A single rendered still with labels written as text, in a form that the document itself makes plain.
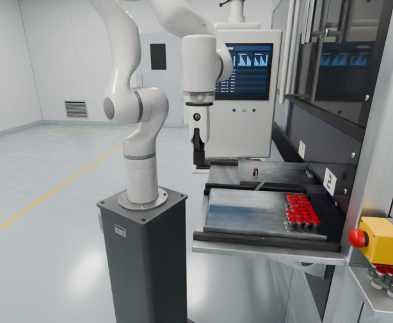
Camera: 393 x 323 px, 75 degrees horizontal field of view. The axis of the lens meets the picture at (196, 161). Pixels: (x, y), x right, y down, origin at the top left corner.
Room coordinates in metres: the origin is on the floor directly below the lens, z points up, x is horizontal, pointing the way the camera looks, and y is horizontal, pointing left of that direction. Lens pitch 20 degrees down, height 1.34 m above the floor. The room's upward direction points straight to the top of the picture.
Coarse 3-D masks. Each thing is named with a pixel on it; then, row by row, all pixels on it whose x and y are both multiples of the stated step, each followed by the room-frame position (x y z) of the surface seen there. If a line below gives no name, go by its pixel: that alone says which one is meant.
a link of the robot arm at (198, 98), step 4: (184, 92) 0.68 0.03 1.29; (188, 92) 0.67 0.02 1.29; (192, 92) 0.66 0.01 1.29; (196, 92) 0.66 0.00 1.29; (200, 92) 0.66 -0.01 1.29; (204, 92) 0.66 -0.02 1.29; (208, 92) 0.67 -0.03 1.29; (212, 92) 0.68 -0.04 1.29; (184, 96) 0.68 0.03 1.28; (188, 96) 0.67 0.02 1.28; (192, 96) 0.66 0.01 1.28; (196, 96) 0.66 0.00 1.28; (200, 96) 0.65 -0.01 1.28; (204, 96) 0.66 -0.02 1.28; (208, 96) 0.67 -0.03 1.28; (212, 96) 0.68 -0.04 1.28; (184, 100) 0.68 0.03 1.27; (188, 100) 0.67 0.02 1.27; (192, 100) 0.67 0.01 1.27; (196, 100) 0.67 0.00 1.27; (200, 100) 0.66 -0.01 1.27; (204, 100) 0.66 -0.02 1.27; (208, 100) 0.67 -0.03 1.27; (212, 100) 0.68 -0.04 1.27
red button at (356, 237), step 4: (352, 232) 0.48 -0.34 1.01; (356, 232) 0.47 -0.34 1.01; (360, 232) 0.47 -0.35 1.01; (348, 236) 0.49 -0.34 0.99; (352, 236) 0.47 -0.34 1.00; (356, 236) 0.46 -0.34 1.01; (360, 236) 0.46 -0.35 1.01; (364, 236) 0.46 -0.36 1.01; (352, 240) 0.47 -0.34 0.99; (356, 240) 0.46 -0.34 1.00; (360, 240) 0.46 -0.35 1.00; (364, 240) 0.46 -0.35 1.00; (352, 244) 0.47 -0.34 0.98; (356, 244) 0.46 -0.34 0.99; (360, 244) 0.45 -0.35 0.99; (364, 244) 0.45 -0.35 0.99
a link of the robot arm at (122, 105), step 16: (96, 0) 0.88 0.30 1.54; (112, 0) 0.88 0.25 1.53; (112, 16) 0.89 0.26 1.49; (128, 16) 0.91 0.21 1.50; (112, 32) 0.89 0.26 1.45; (128, 32) 0.89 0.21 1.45; (112, 48) 0.90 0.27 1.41; (128, 48) 0.88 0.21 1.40; (112, 64) 0.90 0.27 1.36; (128, 64) 0.87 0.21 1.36; (112, 80) 0.86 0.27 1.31; (128, 80) 0.85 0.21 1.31; (112, 96) 0.82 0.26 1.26; (128, 96) 0.83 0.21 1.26; (112, 112) 0.81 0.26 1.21; (128, 112) 0.82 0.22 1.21
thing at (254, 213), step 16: (224, 192) 0.88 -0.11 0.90; (240, 192) 0.88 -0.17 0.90; (256, 192) 0.87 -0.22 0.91; (272, 192) 0.86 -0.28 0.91; (288, 192) 0.86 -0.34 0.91; (208, 208) 0.76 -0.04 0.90; (224, 208) 0.80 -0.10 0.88; (240, 208) 0.80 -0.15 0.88; (256, 208) 0.80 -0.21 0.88; (272, 208) 0.80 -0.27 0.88; (208, 224) 0.70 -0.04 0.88; (224, 224) 0.70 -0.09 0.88; (240, 224) 0.70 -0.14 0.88; (256, 224) 0.70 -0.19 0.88; (272, 224) 0.70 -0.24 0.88; (320, 240) 0.59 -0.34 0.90
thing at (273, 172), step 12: (240, 168) 1.19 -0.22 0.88; (252, 168) 1.19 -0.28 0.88; (264, 168) 1.19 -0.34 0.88; (276, 168) 1.19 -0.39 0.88; (288, 168) 1.18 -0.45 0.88; (300, 168) 1.18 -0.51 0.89; (240, 180) 0.97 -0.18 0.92; (252, 180) 1.04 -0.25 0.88; (276, 180) 1.04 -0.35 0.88; (288, 180) 1.04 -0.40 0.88; (300, 180) 1.04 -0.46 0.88; (312, 180) 1.04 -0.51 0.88; (312, 192) 0.92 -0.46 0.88; (324, 192) 0.92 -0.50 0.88
